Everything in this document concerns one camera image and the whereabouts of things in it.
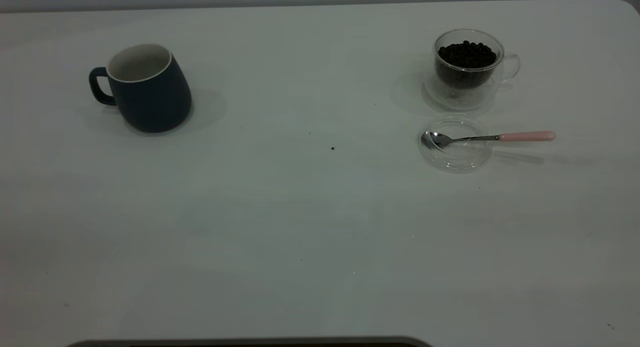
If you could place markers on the dark grey ceramic mug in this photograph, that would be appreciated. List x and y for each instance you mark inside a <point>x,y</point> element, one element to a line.
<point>150,99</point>

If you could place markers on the round clear glass lid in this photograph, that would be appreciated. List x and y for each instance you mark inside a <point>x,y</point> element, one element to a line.
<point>457,161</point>

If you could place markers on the dark coffee beans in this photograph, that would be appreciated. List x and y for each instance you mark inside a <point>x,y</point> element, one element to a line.
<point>467,57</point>

